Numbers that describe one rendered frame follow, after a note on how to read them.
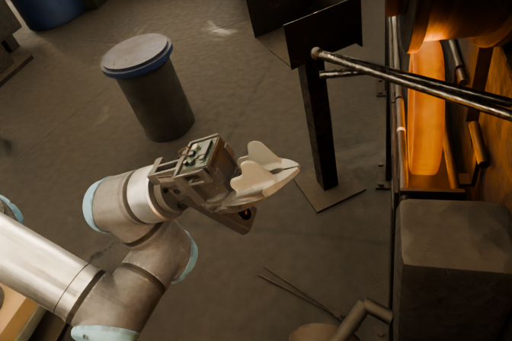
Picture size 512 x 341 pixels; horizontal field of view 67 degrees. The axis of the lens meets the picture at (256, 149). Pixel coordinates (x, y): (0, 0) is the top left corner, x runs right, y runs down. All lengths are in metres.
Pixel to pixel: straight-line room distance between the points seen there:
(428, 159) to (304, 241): 0.87
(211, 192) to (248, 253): 0.83
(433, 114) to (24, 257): 0.60
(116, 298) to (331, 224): 0.87
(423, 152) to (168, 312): 1.02
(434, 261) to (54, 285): 0.53
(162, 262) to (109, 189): 0.15
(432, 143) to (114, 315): 0.51
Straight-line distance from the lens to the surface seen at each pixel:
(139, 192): 0.59
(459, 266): 0.38
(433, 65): 0.52
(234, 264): 1.35
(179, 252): 0.71
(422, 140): 0.51
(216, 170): 0.51
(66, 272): 0.68
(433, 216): 0.40
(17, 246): 0.70
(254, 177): 0.50
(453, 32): 0.36
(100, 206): 0.66
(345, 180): 1.48
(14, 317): 1.42
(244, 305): 1.28
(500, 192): 0.48
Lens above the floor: 1.12
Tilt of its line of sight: 41 degrees down
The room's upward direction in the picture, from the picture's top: 17 degrees counter-clockwise
